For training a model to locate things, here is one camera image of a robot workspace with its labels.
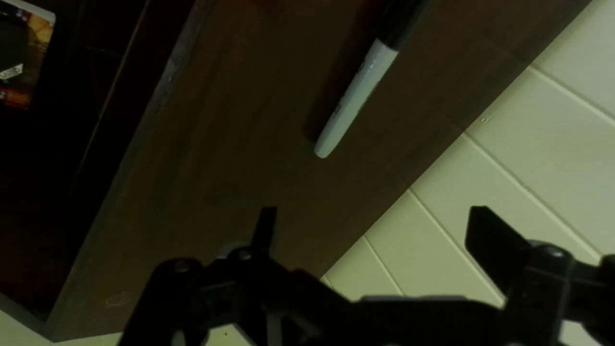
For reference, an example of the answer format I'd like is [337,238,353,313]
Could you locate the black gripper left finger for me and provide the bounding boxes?
[247,205,282,265]

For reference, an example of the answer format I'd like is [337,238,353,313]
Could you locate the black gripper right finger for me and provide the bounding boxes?
[462,203,533,297]

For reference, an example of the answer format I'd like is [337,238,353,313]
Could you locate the black and grey marker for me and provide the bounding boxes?
[312,0,432,161]

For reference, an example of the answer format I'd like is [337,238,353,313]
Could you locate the dark wooden secretary desk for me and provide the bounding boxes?
[0,0,591,342]

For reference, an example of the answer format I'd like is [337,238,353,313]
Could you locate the black cover paperback book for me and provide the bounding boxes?
[0,0,57,115]

